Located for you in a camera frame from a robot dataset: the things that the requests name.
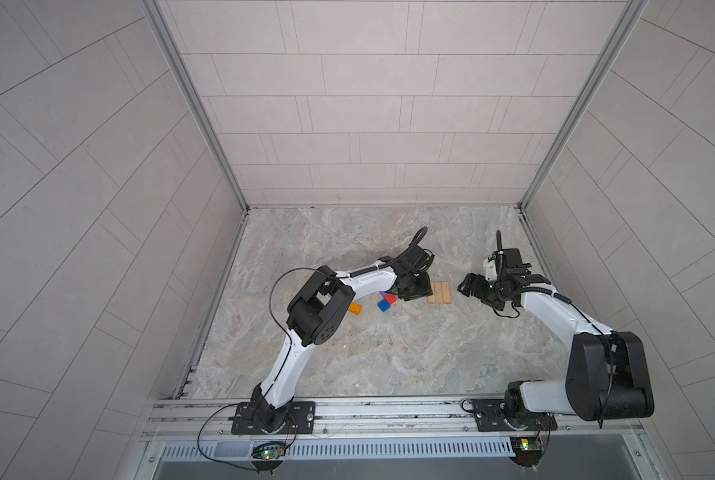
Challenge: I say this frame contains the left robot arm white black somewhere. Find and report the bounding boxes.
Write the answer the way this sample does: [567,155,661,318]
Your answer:
[251,241,435,433]

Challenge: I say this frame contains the perforated vent strip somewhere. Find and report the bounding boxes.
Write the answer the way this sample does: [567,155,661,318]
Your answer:
[161,437,515,462]

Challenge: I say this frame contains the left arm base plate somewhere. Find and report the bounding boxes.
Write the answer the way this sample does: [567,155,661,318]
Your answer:
[232,401,317,435]

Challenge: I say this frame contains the left controller board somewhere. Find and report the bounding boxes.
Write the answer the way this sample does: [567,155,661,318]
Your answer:
[251,442,287,461]

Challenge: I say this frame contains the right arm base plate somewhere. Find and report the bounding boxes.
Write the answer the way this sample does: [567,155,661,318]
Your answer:
[467,398,557,434]

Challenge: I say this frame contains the right controller board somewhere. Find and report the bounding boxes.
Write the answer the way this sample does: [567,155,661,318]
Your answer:
[509,437,545,468]

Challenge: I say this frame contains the controller board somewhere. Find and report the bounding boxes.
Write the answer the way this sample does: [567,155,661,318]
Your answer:
[509,437,545,468]
[251,442,287,461]

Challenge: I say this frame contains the aluminium mounting rail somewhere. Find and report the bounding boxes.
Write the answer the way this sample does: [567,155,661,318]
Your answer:
[140,394,653,441]

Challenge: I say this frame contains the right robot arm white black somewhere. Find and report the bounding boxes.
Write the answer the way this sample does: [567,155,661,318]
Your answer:
[457,246,655,430]

